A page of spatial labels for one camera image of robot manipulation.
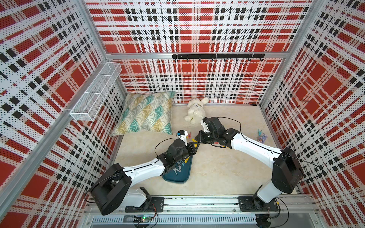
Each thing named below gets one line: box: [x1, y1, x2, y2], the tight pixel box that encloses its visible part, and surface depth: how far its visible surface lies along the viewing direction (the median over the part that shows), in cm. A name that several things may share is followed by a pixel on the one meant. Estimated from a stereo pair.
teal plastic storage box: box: [161, 155, 193, 184], surface depth 84 cm
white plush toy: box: [183, 96, 210, 125], surface depth 108 cm
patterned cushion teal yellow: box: [110, 91, 176, 137], surface depth 96 cm
